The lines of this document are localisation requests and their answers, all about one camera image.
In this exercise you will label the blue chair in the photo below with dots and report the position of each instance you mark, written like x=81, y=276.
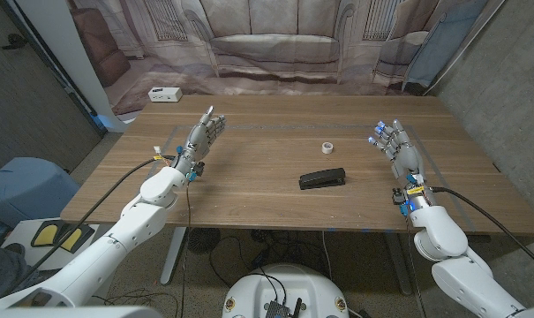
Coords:
x=24, y=190

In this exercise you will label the black electronics module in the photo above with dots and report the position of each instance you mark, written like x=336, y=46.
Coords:
x=279, y=309

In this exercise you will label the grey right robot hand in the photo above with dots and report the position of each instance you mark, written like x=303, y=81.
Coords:
x=405, y=159

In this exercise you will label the white power box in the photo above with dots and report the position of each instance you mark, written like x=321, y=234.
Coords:
x=165, y=94

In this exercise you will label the white tape roll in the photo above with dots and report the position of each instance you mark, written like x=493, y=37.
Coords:
x=327, y=148

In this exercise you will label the white floor mat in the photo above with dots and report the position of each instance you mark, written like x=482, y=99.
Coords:
x=21, y=229

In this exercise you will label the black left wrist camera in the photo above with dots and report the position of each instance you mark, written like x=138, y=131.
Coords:
x=199, y=168

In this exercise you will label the yellow and black foot pedal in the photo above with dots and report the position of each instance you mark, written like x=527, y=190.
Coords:
x=50, y=234

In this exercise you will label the white robot torso base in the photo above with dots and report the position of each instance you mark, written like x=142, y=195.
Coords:
x=288, y=287

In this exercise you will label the printed sofa room backdrop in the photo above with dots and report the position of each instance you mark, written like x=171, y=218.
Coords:
x=275, y=48

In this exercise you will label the white pillar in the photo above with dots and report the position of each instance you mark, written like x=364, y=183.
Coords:
x=68, y=53

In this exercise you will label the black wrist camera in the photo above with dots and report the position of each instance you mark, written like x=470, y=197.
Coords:
x=399, y=196
x=199, y=168

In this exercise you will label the white table leg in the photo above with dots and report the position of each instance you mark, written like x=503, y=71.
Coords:
x=174, y=256

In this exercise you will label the round black floor fan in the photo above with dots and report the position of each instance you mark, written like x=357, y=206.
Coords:
x=203, y=240

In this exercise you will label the blue grey leaning panel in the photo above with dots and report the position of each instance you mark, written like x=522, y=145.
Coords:
x=443, y=40

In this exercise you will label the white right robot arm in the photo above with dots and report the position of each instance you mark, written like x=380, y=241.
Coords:
x=443, y=234

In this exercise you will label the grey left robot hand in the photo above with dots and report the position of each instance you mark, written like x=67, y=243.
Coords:
x=198, y=141

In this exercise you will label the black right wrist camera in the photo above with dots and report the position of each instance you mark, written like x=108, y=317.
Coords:
x=399, y=196

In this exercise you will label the black rectangular case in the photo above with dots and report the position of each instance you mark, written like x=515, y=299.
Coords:
x=321, y=178

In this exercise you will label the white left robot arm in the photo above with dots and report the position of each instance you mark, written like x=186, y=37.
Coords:
x=147, y=216

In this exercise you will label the grey table leg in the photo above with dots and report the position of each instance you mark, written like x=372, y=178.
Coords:
x=399, y=269

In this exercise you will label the person in grey trousers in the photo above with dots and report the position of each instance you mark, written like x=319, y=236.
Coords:
x=2, y=269

